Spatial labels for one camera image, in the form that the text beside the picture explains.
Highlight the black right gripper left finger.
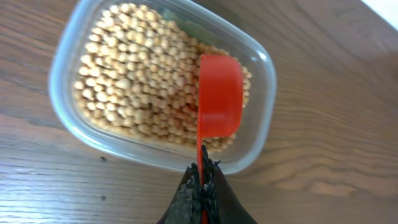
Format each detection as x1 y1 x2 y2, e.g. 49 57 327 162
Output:
157 163 202 224

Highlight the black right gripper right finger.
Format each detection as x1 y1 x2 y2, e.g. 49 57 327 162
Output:
200 145 257 224

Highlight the red measuring scoop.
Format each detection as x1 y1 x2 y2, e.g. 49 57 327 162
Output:
197 54 243 211

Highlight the pile of soybeans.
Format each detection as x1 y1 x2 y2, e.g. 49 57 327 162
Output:
73 2 252 152

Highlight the clear plastic container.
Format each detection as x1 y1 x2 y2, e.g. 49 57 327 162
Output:
49 1 277 174

